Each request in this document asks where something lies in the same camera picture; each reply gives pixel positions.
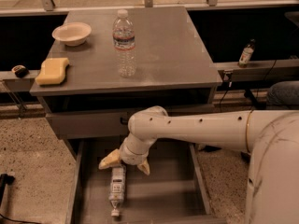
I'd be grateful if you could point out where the grey side ledge rail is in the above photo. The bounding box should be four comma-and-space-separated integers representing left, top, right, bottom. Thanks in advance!
215, 59, 299, 82

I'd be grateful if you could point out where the blue plastic bottle white cap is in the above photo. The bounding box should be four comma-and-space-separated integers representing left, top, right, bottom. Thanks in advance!
108, 165, 126, 217

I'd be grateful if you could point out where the closed top drawer black handle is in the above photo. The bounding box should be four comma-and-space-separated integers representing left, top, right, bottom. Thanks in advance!
46, 103, 216, 140

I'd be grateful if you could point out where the white paper bowl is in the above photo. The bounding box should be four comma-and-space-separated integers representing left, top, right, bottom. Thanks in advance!
52, 22, 92, 47

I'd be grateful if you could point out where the black power cable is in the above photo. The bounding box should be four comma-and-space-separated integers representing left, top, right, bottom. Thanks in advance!
218, 59, 278, 114

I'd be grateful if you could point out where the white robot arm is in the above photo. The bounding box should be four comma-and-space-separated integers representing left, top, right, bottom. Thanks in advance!
98, 105, 299, 224

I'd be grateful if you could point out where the person leg in jeans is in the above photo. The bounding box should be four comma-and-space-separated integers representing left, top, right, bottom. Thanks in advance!
266, 81, 299, 110

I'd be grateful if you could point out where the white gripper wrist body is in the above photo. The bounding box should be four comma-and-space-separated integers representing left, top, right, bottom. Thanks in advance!
120, 133, 156, 165

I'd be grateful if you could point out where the open middle drawer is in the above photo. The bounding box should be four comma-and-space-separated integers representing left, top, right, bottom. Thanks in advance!
65, 138, 227, 224

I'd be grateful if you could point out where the yellow sponge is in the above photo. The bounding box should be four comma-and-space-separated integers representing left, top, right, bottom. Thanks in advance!
35, 58, 69, 86

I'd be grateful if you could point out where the clear upright water bottle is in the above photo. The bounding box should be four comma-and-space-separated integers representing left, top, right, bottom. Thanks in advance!
112, 9, 136, 77

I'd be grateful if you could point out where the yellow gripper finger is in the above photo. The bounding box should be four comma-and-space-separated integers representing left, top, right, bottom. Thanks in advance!
137, 160, 150, 175
98, 148, 121, 170

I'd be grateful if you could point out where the black object at floor left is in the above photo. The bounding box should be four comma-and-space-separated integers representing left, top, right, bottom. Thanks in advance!
0, 174, 15, 205

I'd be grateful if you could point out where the grey metal drawer cabinet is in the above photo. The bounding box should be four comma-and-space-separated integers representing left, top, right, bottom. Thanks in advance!
30, 7, 221, 154

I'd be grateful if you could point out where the small dark glass bottle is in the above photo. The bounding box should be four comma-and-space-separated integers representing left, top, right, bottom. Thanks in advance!
238, 39, 255, 68

